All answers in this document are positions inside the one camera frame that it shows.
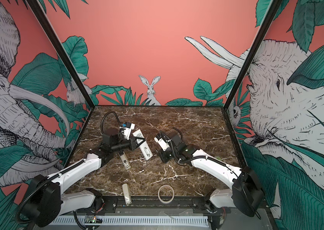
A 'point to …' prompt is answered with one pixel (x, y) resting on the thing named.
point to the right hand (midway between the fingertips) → (155, 152)
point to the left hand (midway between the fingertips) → (144, 138)
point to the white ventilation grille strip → (135, 221)
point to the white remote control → (144, 147)
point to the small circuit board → (93, 219)
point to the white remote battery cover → (126, 194)
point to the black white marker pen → (124, 159)
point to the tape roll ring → (162, 201)
